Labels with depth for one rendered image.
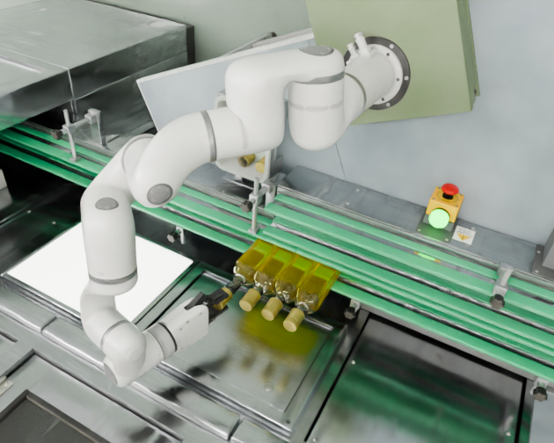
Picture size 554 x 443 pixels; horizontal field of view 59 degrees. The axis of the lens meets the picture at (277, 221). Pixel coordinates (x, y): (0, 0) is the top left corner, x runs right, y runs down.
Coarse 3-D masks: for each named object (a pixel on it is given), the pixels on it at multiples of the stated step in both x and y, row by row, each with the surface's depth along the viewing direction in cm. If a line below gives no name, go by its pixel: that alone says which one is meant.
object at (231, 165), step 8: (224, 96) 127; (216, 104) 129; (224, 104) 132; (264, 152) 139; (224, 160) 142; (232, 160) 143; (256, 160) 142; (224, 168) 140; (232, 168) 140; (240, 168) 140; (248, 168) 140; (240, 176) 139; (248, 176) 137; (256, 176) 137; (264, 176) 135
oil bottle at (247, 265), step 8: (256, 240) 130; (256, 248) 127; (264, 248) 128; (272, 248) 128; (248, 256) 125; (256, 256) 125; (264, 256) 125; (240, 264) 122; (248, 264) 123; (256, 264) 123; (240, 272) 121; (248, 272) 121; (248, 280) 122
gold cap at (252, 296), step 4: (248, 292) 117; (252, 292) 117; (256, 292) 117; (244, 296) 116; (248, 296) 116; (252, 296) 116; (256, 296) 117; (260, 296) 118; (244, 300) 115; (248, 300) 115; (252, 300) 115; (256, 300) 116; (240, 304) 116; (244, 304) 115; (248, 304) 115; (252, 304) 115; (244, 308) 116; (248, 308) 115
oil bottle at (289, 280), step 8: (296, 256) 126; (288, 264) 124; (296, 264) 124; (304, 264) 124; (312, 264) 124; (288, 272) 121; (296, 272) 121; (304, 272) 121; (280, 280) 119; (288, 280) 119; (296, 280) 119; (280, 288) 118; (288, 288) 117; (296, 288) 118; (288, 296) 117
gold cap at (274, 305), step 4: (272, 300) 115; (276, 300) 115; (268, 304) 114; (272, 304) 114; (276, 304) 114; (280, 304) 115; (264, 308) 113; (268, 308) 113; (272, 308) 113; (276, 308) 114; (280, 308) 115; (264, 312) 113; (268, 312) 113; (272, 312) 112; (276, 312) 114; (264, 316) 114; (268, 316) 113; (272, 316) 113; (268, 320) 114
